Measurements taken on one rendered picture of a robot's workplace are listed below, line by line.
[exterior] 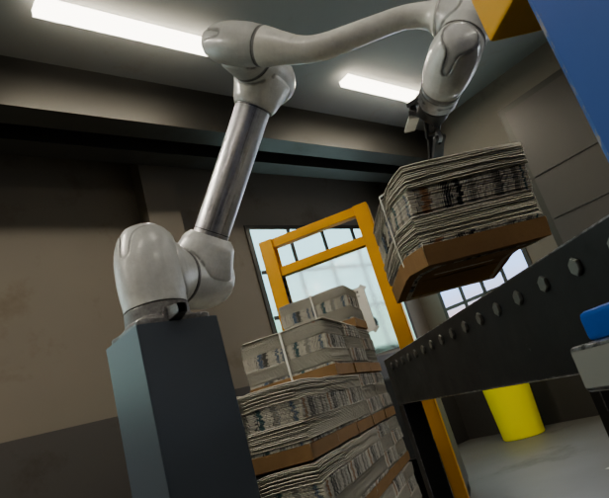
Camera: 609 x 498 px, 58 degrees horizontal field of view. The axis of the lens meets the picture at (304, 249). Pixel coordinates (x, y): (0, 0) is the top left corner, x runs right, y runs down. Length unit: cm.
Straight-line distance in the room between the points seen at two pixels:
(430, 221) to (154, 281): 64
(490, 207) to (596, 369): 89
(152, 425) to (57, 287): 328
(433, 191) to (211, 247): 61
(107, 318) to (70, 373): 49
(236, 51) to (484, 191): 68
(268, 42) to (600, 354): 114
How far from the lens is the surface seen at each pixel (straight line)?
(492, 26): 22
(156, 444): 121
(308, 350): 220
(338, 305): 278
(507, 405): 551
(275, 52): 138
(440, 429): 323
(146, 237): 135
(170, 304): 130
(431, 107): 128
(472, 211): 124
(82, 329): 436
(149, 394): 121
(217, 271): 148
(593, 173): 558
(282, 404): 161
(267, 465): 165
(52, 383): 422
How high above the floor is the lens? 72
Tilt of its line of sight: 17 degrees up
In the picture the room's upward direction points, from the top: 17 degrees counter-clockwise
